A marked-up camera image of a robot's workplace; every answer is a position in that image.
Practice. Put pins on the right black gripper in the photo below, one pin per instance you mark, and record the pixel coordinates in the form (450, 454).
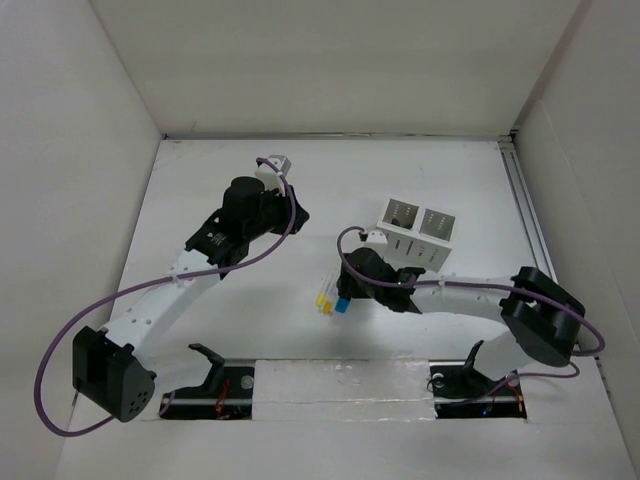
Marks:
(347, 285)

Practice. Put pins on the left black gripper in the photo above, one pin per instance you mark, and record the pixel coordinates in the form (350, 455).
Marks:
(283, 202)

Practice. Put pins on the blue cap black marker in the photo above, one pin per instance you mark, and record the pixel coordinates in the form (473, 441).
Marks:
(341, 305)

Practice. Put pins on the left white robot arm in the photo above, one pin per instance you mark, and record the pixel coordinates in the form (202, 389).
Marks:
(118, 366)

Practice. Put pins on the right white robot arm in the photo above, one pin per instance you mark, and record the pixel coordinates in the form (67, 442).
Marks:
(541, 320)

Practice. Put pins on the white slotted desk organizer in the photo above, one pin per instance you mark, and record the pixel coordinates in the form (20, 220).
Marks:
(426, 240)

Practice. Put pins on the orange-yellow cap white pen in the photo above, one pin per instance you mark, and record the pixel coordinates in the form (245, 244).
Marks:
(328, 309)

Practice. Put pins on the yellow cap white pen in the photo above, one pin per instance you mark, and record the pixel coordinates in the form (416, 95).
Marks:
(327, 285)

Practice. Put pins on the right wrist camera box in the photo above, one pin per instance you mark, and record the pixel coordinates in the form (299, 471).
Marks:
(375, 240)

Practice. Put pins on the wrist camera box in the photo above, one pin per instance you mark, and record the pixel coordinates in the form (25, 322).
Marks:
(375, 240)
(271, 170)

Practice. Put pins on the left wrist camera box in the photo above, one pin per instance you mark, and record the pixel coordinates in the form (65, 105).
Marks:
(271, 170)

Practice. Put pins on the aluminium rail right side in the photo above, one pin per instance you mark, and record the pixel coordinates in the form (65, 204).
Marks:
(526, 207)

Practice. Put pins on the front metal rail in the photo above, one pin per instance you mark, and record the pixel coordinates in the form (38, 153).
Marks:
(329, 390)

